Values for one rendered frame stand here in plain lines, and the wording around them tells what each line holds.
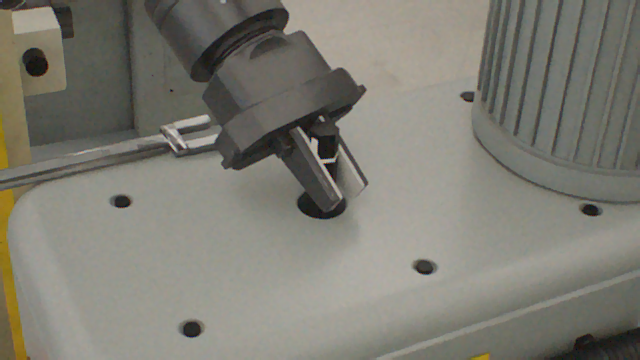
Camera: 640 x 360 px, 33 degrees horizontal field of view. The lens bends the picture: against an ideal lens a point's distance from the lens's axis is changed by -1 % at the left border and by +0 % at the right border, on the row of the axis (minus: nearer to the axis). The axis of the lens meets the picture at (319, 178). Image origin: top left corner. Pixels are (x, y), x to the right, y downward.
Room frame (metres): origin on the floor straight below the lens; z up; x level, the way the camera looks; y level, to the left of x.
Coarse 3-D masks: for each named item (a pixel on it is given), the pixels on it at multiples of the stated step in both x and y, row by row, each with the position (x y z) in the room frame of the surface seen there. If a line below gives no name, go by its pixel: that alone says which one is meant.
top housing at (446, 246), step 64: (384, 128) 0.75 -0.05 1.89; (448, 128) 0.75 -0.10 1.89; (64, 192) 0.64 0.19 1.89; (128, 192) 0.64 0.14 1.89; (192, 192) 0.65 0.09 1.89; (256, 192) 0.65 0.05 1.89; (384, 192) 0.66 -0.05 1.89; (448, 192) 0.66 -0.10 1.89; (512, 192) 0.67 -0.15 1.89; (64, 256) 0.57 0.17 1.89; (128, 256) 0.57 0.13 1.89; (192, 256) 0.57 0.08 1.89; (256, 256) 0.58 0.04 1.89; (320, 256) 0.58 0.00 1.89; (384, 256) 0.58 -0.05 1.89; (448, 256) 0.59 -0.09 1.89; (512, 256) 0.59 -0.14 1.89; (576, 256) 0.60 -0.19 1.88; (64, 320) 0.51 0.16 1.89; (128, 320) 0.51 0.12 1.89; (192, 320) 0.51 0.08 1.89; (256, 320) 0.51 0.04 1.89; (320, 320) 0.52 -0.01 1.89; (384, 320) 0.53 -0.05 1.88; (448, 320) 0.54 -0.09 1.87; (512, 320) 0.57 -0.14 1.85; (576, 320) 0.60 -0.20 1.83
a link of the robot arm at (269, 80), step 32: (192, 0) 0.70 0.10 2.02; (224, 0) 0.70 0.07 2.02; (256, 0) 0.70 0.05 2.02; (192, 32) 0.68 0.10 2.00; (224, 32) 0.68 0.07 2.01; (256, 32) 0.69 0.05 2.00; (192, 64) 0.68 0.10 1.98; (224, 64) 0.66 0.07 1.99; (256, 64) 0.67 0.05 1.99; (288, 64) 0.68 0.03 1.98; (320, 64) 0.69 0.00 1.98; (224, 96) 0.65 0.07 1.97; (256, 96) 0.65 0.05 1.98; (288, 96) 0.65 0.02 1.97; (320, 96) 0.67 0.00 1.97; (352, 96) 0.68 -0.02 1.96; (224, 128) 0.63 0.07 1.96; (256, 128) 0.62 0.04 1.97; (288, 128) 0.64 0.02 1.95; (224, 160) 0.62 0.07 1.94; (256, 160) 0.65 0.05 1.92
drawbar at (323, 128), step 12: (312, 132) 0.64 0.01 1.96; (324, 132) 0.64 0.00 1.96; (336, 132) 0.64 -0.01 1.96; (324, 144) 0.63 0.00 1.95; (336, 144) 0.64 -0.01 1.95; (324, 156) 0.63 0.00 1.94; (336, 168) 0.64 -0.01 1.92; (312, 204) 0.64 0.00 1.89; (312, 216) 0.63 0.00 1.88; (324, 216) 0.63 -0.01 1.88
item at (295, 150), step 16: (272, 144) 0.64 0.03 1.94; (288, 144) 0.64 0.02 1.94; (304, 144) 0.64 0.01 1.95; (288, 160) 0.64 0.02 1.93; (304, 160) 0.63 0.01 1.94; (320, 160) 0.63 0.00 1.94; (304, 176) 0.63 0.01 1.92; (320, 176) 0.62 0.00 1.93; (320, 192) 0.62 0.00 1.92; (336, 192) 0.61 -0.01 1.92; (320, 208) 0.62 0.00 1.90
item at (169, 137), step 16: (160, 128) 0.72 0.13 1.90; (176, 128) 0.72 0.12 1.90; (192, 128) 0.72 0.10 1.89; (112, 144) 0.69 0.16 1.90; (128, 144) 0.69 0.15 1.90; (144, 144) 0.69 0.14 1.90; (160, 144) 0.70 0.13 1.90; (176, 144) 0.70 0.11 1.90; (192, 144) 0.70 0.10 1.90; (208, 144) 0.70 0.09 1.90; (48, 160) 0.67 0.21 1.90; (64, 160) 0.67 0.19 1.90; (80, 160) 0.67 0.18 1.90; (96, 160) 0.67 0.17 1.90; (112, 160) 0.67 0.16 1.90; (128, 160) 0.68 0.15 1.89; (0, 176) 0.64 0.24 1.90; (16, 176) 0.64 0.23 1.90; (32, 176) 0.65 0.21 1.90; (48, 176) 0.65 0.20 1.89
